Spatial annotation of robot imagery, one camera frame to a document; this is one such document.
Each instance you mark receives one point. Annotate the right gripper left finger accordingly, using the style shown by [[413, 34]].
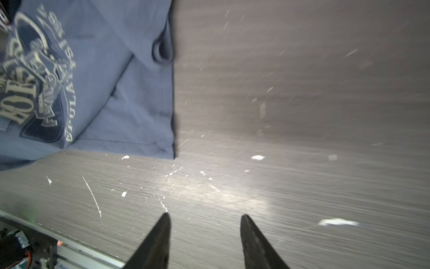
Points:
[[154, 251]]

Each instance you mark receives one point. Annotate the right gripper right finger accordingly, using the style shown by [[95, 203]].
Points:
[[258, 252]]

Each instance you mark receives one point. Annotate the blue-grey tank top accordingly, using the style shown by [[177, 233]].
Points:
[[86, 75]]

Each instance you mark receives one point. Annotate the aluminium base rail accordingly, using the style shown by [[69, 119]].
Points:
[[71, 254]]

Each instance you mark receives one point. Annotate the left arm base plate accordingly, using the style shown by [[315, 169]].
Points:
[[23, 247]]

